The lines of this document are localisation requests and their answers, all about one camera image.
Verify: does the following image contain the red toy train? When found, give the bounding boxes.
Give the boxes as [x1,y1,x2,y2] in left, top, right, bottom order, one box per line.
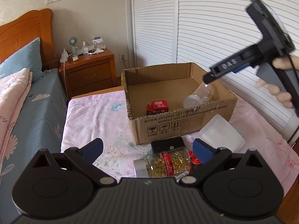
[147,100,169,115]

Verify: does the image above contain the wooden nightstand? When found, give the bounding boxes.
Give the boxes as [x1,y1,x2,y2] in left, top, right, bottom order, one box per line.
[59,49,118,99]

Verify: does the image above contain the right hand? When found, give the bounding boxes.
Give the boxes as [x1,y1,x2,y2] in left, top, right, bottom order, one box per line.
[256,56,298,111]

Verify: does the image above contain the black rectangular case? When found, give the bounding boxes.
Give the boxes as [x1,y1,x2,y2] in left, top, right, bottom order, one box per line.
[151,137,185,154]

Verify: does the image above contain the translucent plastic container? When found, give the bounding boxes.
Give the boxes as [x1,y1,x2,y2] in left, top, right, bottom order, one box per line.
[198,114,245,152]

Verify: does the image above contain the black cube with red knobs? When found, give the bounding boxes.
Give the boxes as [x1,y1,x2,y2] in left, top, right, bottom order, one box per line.
[189,151,202,168]

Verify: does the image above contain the wall power socket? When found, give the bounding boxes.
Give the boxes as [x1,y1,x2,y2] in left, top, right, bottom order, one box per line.
[119,53,127,62]

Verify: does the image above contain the brown cardboard box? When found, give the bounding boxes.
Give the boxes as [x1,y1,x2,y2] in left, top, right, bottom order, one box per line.
[123,62,238,145]

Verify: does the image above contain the blue pillow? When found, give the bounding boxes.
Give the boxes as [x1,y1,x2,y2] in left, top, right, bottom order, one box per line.
[1,38,43,83]

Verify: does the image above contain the fish oil capsule bottle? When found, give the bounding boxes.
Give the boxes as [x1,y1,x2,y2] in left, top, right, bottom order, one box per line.
[133,147,191,178]

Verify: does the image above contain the pink folded quilt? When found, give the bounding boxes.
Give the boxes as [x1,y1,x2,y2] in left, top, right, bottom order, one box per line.
[1,68,33,160]

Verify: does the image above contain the clear plastic jar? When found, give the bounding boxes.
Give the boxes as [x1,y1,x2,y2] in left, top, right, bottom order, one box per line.
[183,83,214,108]

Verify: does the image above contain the white louvered closet door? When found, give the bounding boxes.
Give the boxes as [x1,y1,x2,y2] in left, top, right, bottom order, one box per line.
[130,0,299,143]

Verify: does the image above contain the blue bed sheet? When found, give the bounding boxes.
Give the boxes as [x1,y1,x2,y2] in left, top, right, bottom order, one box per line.
[1,69,67,223]

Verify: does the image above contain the white power strip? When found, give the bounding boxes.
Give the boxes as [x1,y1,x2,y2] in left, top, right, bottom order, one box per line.
[60,49,68,63]

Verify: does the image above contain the clear spray bottle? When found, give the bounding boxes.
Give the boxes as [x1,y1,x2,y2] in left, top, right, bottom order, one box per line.
[82,41,89,55]

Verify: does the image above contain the small green desk fan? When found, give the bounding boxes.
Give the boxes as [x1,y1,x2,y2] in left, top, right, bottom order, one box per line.
[67,36,78,61]

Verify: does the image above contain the pink floral table cloth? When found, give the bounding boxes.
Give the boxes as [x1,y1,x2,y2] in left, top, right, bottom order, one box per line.
[61,91,298,193]

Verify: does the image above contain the white phone stand device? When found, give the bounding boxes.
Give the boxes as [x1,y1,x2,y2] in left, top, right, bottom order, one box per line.
[92,36,106,54]

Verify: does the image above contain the wooden bed headboard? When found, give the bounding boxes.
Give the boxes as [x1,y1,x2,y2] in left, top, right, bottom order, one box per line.
[0,9,60,70]

